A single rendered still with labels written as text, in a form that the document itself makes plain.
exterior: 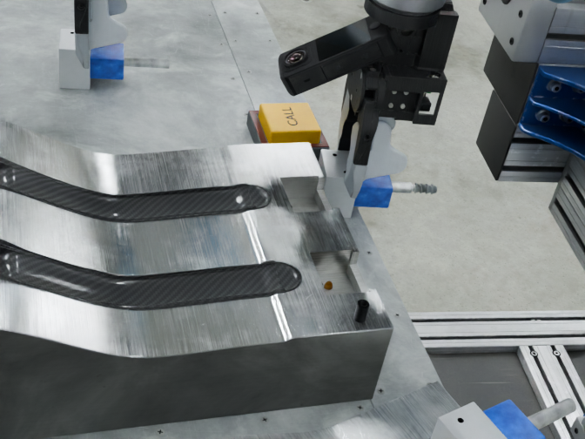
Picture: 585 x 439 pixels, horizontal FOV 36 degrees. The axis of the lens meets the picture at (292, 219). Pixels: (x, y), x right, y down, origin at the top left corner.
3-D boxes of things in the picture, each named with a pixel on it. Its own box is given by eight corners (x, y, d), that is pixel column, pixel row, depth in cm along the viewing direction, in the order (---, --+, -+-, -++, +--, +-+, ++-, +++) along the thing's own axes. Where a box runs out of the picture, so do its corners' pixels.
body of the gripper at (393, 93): (433, 133, 90) (465, 23, 83) (349, 127, 89) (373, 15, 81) (418, 91, 96) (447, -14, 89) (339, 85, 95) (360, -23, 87)
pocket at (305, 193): (319, 205, 90) (325, 175, 88) (333, 239, 87) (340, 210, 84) (274, 207, 89) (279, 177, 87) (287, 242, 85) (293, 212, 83)
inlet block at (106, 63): (167, 71, 116) (169, 34, 113) (168, 93, 112) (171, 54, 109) (61, 66, 113) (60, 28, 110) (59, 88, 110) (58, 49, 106)
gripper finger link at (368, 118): (370, 171, 90) (385, 85, 86) (355, 170, 89) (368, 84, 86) (361, 152, 94) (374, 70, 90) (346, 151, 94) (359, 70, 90)
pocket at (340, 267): (351, 280, 83) (358, 249, 80) (369, 321, 79) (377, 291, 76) (303, 283, 81) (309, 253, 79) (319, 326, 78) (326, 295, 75)
